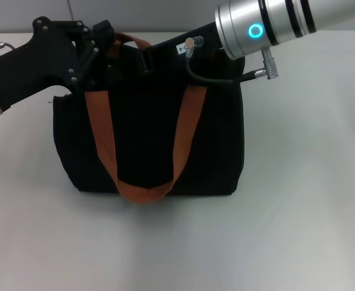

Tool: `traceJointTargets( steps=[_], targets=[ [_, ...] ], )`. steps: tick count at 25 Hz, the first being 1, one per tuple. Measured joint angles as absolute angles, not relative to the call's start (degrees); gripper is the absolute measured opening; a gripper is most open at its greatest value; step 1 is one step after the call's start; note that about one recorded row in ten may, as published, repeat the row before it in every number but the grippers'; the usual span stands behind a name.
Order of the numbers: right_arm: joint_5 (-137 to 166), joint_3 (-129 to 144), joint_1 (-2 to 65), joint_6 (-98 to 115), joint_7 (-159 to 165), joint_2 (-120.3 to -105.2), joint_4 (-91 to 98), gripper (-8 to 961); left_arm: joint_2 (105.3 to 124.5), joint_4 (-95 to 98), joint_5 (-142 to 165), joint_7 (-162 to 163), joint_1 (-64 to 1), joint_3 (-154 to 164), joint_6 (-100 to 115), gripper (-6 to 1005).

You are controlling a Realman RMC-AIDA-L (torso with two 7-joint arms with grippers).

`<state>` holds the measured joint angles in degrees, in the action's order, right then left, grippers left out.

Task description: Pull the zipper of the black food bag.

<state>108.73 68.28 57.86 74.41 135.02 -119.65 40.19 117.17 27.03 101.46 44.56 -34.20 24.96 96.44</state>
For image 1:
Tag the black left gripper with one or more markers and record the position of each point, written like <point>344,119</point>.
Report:
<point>28,66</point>

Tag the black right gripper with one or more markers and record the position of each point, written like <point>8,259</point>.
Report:
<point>201,42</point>

